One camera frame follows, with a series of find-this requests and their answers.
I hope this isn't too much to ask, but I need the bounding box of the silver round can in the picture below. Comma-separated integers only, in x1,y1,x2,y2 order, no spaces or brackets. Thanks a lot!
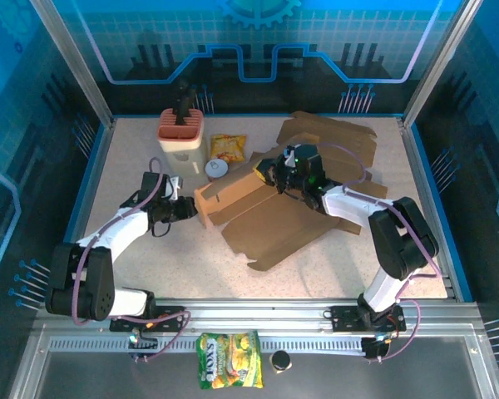
204,159,230,180

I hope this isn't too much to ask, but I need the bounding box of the brown cardboard box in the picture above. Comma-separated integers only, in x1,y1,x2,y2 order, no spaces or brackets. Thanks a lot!
276,110,390,237
193,151,343,274

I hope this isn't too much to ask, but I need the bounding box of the aluminium frame rail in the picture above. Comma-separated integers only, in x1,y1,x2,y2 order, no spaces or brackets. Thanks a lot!
32,297,483,333

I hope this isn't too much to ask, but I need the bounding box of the black controller box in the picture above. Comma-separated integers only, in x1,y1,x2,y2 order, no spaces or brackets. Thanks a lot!
361,335,394,362
127,331,159,362

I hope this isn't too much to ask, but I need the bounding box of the slotted aluminium strip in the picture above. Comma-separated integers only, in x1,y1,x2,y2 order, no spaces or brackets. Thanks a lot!
49,335,367,355

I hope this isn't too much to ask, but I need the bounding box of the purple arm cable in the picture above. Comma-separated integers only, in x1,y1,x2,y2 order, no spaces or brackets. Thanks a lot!
315,142,444,362
70,156,192,362

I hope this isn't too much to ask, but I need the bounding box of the aluminium frame post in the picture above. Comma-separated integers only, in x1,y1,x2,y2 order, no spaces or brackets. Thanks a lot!
31,0,116,128
401,0,486,130

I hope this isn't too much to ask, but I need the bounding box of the green candy bag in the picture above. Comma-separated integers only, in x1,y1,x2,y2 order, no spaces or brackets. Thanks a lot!
195,330,265,391

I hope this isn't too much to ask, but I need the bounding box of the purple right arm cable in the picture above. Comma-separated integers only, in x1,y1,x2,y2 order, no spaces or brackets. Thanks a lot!
315,142,444,362

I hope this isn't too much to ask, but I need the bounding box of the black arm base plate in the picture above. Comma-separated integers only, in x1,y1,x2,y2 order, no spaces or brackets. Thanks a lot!
330,305,407,333
110,304,187,333

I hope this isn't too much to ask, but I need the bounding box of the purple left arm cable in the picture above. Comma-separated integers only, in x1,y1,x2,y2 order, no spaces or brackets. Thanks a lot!
70,156,192,362

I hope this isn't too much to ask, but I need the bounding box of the yellow snack bag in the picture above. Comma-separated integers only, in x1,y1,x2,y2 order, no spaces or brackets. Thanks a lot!
210,132,249,163

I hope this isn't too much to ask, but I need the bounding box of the black handled knife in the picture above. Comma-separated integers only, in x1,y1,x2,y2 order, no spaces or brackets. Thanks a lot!
172,85,199,126

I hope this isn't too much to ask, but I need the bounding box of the cream knife block pink top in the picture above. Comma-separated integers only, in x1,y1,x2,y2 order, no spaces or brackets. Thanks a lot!
156,107,210,187

